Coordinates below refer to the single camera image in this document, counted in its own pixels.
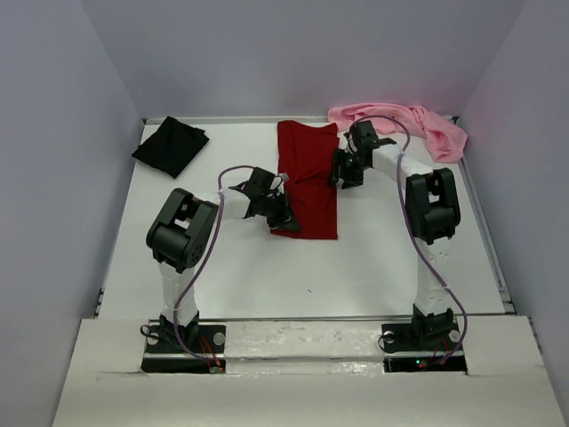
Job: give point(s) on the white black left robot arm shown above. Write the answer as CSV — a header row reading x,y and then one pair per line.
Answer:
x,y
185,231

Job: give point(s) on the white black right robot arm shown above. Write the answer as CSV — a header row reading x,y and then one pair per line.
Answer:
x,y
431,211

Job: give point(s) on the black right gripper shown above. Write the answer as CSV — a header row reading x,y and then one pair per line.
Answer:
x,y
350,180

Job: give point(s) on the black folded t shirt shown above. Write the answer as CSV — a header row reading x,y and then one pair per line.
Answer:
x,y
172,147

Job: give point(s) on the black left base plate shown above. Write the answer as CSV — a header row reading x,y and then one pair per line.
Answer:
x,y
163,355

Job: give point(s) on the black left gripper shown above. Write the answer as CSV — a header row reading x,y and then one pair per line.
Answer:
x,y
284,220

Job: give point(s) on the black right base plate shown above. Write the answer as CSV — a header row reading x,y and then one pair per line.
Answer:
x,y
404,354

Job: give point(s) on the pink t shirt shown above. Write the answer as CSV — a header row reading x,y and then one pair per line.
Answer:
x,y
443,140

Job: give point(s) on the red t shirt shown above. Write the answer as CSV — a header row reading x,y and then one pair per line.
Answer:
x,y
305,154

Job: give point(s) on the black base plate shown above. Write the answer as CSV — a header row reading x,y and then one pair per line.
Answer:
x,y
404,354
163,355

